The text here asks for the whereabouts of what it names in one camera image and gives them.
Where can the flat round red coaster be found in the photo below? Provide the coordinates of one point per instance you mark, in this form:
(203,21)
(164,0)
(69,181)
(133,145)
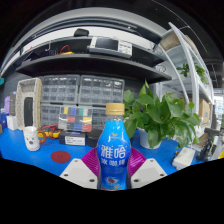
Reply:
(60,156)

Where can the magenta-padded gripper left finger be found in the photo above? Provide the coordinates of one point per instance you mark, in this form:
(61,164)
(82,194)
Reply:
(78,171)

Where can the blue drink bottle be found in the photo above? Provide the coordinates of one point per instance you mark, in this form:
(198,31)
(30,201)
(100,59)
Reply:
(113,156)

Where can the yellow and red hand tool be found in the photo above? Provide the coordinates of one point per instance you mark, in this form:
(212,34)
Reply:
(51,132)

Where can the potted green leafy plant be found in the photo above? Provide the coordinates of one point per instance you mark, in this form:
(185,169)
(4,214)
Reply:
(160,116)

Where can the white shelf unit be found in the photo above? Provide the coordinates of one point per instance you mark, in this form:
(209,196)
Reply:
(193,73)

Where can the black overhead shelf unit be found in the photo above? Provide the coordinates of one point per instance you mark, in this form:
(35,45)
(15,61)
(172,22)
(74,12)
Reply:
(93,65)

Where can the clear box with coloured parts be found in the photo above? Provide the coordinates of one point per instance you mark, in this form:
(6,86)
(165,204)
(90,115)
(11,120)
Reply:
(75,119)

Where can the small white carton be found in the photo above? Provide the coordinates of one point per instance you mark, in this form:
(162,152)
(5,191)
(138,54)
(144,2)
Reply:
(11,122)

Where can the dark grey carton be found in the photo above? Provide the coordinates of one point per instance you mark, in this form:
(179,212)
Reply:
(13,104)

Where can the black clamp device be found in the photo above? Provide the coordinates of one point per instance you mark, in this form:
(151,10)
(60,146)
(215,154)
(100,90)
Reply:
(209,146)

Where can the white mug with face print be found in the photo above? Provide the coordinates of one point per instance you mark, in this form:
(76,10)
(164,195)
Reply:
(31,139)

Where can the purple plastic bag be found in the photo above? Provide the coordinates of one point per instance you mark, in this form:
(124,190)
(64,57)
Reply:
(6,106)

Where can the white adapter block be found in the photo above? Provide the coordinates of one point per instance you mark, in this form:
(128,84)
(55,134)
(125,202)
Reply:
(183,158)

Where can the flat black case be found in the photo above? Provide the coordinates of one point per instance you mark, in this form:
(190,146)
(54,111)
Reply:
(93,138)

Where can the beige perforated tray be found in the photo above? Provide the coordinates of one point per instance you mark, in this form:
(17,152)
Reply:
(36,100)

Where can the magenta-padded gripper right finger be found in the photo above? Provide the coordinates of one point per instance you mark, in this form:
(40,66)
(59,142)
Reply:
(150,170)

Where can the tall black speaker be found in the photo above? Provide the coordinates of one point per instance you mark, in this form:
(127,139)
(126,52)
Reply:
(28,111)

